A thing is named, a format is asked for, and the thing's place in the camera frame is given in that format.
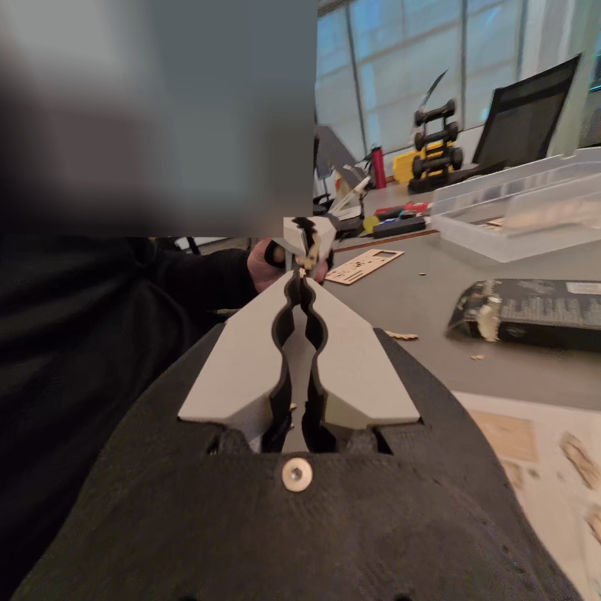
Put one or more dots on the white folding stand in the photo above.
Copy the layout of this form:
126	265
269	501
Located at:
350	206

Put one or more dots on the yellow ball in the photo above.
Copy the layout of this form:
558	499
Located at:
371	223

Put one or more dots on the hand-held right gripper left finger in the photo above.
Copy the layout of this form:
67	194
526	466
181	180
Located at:
230	375

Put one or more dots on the black power bank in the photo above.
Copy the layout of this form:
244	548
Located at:
399	227

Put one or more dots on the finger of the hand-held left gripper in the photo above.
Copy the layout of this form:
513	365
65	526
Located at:
327	234
293	239

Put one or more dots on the white instruction booklet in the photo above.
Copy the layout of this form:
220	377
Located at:
540	469

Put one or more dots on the small black dumbbell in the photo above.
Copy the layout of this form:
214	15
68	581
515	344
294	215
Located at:
434	112

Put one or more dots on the medium black dumbbell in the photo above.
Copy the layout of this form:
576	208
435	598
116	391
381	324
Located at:
436	136

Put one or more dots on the red water bottle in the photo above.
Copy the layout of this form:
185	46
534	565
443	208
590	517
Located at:
378	166

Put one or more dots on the black dumbbell rack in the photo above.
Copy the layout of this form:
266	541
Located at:
422	185

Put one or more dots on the large black dumbbell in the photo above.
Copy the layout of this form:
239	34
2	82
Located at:
436	162

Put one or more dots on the person's black sweater torso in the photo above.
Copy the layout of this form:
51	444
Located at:
70	375

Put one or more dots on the person's left forearm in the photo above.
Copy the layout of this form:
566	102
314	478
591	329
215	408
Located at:
211	277

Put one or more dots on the small hooked wooden part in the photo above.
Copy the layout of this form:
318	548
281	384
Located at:
303	273

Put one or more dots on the black mesh panel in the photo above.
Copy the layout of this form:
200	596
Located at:
521	122

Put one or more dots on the light wooden lever part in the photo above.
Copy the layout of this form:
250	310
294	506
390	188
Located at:
312	251

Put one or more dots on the wavy wooden strip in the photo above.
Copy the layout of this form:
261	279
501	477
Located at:
401	335

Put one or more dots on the laser-cut wooden sheet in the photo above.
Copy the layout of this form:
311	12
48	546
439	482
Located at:
366	267
493	223

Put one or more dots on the yellow plastic bin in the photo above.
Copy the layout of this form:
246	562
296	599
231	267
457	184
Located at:
401	166

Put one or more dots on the person's left hand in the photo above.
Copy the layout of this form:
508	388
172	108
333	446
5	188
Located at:
257	277

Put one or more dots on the clear plastic container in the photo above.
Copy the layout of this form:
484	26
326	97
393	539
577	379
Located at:
469	234

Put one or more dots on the red flat tool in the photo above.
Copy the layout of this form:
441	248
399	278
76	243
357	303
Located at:
404	210

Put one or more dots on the black cardboard box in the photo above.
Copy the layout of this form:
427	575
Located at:
540	314

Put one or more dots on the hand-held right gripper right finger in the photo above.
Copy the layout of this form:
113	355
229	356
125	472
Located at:
366	375

